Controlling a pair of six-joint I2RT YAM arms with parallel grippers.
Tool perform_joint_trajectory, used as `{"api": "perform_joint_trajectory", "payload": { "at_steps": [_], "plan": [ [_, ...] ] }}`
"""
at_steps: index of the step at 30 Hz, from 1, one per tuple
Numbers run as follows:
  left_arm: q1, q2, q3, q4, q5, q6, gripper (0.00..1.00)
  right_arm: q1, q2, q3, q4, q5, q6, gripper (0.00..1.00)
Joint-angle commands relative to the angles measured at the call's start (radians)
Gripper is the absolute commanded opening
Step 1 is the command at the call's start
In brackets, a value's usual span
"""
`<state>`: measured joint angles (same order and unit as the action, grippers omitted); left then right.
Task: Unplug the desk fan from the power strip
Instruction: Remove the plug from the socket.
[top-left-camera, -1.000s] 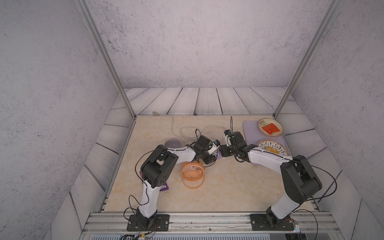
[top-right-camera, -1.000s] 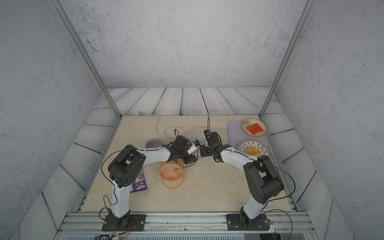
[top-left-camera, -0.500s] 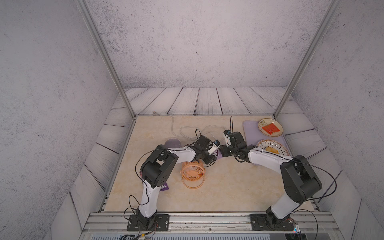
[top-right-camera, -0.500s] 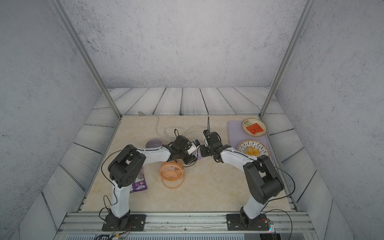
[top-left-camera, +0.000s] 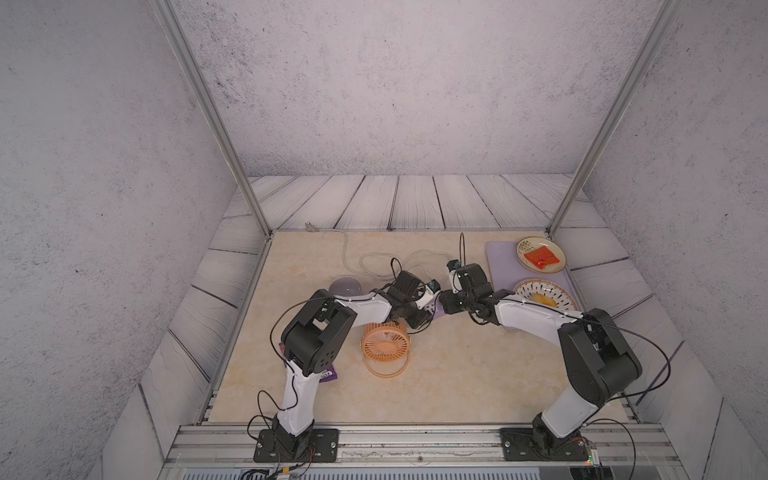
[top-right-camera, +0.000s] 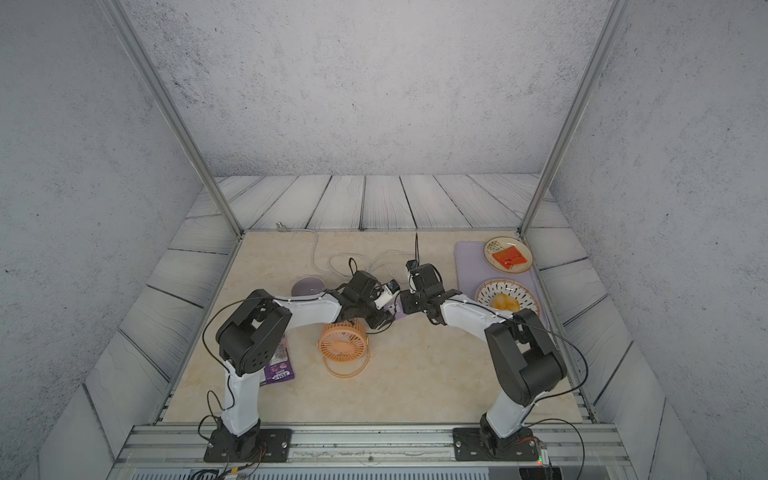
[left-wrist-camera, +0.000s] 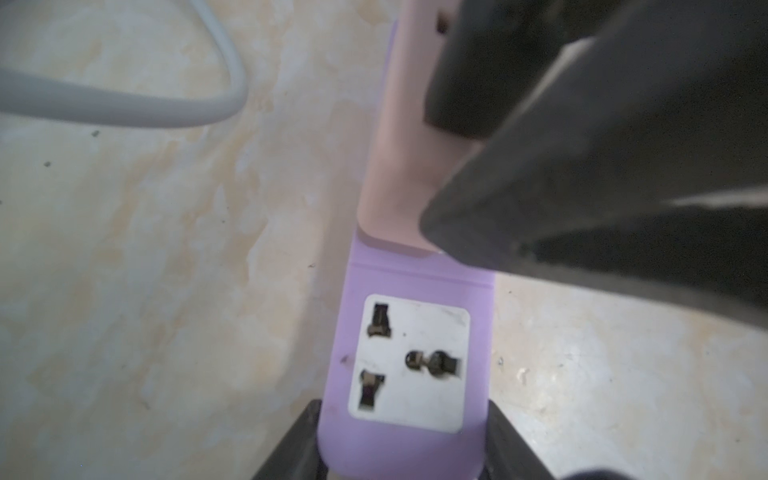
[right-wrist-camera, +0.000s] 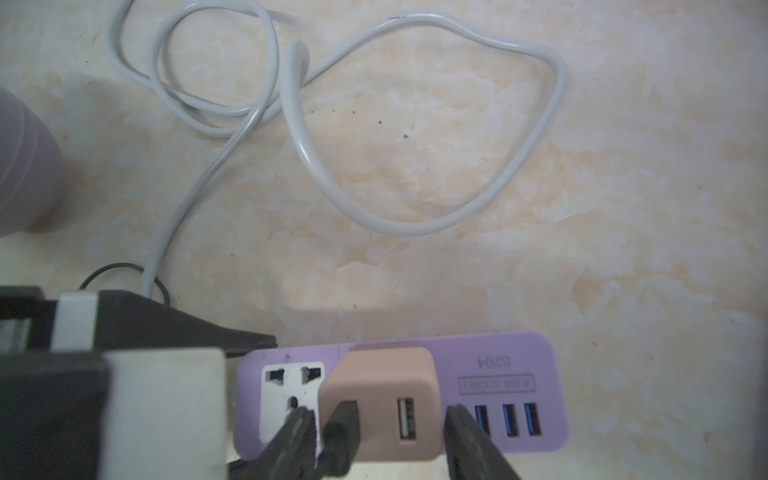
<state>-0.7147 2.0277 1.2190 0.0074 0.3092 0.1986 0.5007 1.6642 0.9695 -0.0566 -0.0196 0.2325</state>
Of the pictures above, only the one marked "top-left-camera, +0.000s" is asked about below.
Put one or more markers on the purple power strip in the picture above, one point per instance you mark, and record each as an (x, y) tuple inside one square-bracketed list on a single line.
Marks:
[(439, 311)]

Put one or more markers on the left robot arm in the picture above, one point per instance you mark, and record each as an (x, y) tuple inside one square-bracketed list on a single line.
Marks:
[(314, 337)]

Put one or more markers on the yellow food piece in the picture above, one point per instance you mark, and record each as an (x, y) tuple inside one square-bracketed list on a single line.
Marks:
[(544, 300)]

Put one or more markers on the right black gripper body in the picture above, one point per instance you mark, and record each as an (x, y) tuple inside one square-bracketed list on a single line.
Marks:
[(457, 302)]

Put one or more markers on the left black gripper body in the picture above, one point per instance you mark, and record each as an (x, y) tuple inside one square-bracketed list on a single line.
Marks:
[(412, 314)]

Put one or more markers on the lavender placemat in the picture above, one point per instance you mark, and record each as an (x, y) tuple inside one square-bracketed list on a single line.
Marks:
[(506, 271)]

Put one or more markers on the orange desk fan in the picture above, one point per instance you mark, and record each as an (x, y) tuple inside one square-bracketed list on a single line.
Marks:
[(386, 343)]

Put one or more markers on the aluminium front rail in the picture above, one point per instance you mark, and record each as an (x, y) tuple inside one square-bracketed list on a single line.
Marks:
[(604, 450)]

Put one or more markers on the red food piece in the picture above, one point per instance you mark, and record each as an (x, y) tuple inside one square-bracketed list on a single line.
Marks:
[(542, 257)]

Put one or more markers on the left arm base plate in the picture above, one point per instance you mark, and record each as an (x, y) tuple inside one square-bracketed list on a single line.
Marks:
[(316, 445)]

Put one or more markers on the large patterned plate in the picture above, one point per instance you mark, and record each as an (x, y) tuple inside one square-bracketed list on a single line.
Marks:
[(528, 287)]

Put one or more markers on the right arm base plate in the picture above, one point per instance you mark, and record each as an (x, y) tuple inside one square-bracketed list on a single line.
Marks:
[(528, 444)]

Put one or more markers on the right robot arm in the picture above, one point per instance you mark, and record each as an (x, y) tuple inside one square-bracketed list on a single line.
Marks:
[(599, 361)]

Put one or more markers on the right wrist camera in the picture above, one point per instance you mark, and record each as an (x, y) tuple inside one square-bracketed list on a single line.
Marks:
[(452, 268)]

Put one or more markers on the purple snack packet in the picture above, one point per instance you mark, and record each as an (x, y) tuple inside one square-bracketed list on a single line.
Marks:
[(328, 375)]

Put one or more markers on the small patterned plate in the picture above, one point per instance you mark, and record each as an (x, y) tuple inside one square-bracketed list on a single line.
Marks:
[(531, 243)]

